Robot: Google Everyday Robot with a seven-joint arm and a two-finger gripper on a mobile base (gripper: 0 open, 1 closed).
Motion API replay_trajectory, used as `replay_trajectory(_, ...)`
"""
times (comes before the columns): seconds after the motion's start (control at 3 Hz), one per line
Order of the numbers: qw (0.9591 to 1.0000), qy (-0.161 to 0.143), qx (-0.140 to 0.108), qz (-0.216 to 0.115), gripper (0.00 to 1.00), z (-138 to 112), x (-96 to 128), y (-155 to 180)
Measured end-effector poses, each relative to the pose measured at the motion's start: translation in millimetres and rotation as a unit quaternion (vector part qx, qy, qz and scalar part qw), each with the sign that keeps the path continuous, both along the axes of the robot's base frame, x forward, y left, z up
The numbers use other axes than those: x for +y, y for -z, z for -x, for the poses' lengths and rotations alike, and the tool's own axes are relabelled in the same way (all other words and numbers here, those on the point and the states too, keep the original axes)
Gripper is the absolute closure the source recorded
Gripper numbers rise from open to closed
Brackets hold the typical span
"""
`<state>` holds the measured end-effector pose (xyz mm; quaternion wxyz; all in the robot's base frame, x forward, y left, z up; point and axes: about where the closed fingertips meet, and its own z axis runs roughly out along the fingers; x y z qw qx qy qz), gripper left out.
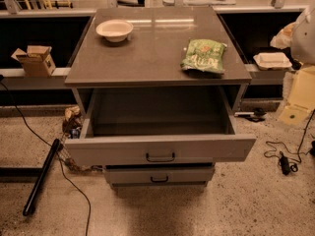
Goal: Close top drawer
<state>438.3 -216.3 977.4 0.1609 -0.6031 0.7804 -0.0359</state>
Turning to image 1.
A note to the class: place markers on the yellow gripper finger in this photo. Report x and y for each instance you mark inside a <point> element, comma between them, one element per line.
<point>301,99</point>

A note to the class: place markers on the grey top drawer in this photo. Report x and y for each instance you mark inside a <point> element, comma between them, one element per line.
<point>137,126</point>

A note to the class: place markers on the grey drawer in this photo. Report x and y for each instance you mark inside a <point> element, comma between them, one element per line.
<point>137,126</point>
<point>159,174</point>

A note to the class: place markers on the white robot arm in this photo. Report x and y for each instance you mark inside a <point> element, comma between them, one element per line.
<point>300,38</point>

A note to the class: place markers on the grey drawer cabinet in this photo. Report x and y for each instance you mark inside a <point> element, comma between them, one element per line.
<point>151,57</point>

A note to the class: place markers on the grey lower drawer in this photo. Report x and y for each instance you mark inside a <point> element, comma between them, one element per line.
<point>159,174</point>

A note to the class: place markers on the black device on floor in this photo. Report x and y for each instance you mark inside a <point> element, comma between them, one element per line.
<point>256,115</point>

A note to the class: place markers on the white takeout container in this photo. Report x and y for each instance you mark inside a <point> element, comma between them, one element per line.
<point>274,61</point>

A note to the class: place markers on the green chip bag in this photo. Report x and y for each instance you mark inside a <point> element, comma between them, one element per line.
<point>204,55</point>

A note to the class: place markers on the white bowl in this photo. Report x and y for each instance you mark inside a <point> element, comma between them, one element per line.
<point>114,30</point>

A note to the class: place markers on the crumpled trash pile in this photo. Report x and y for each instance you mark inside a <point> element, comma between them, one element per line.
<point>72,120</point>

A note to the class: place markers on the cardboard box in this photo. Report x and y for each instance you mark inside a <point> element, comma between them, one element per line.
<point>36,60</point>

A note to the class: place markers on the black tube on floor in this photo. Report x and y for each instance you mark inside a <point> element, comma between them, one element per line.
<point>29,207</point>

